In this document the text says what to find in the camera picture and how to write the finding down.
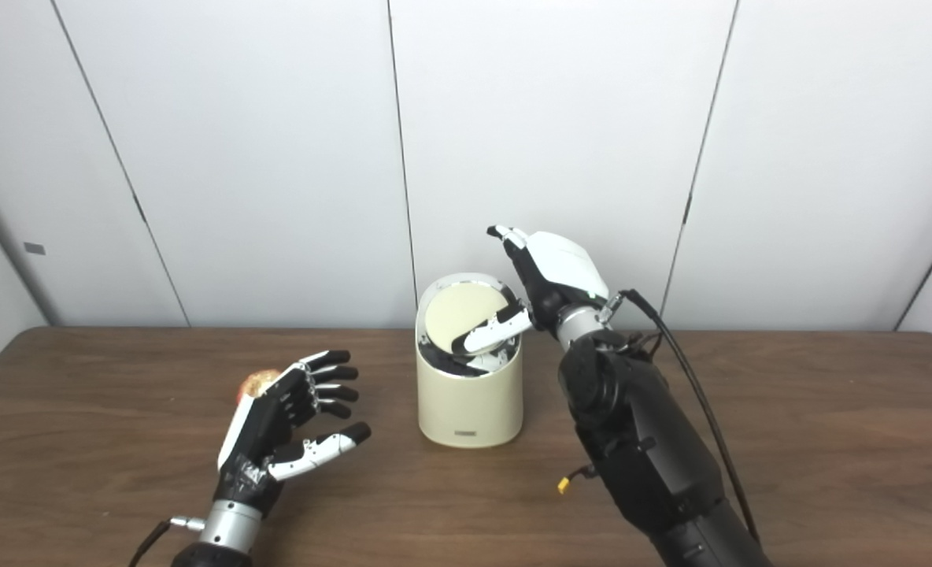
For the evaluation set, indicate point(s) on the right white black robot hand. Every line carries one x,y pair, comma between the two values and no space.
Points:
564,268

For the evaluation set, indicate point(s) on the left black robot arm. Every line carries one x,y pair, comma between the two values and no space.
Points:
226,531

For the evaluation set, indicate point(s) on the red apple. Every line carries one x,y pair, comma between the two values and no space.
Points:
255,383

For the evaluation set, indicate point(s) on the cream-colored bin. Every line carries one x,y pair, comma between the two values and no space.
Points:
470,405

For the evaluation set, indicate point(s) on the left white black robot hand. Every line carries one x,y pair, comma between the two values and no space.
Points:
257,437

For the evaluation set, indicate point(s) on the round cream bin lid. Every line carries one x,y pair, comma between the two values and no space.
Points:
458,311

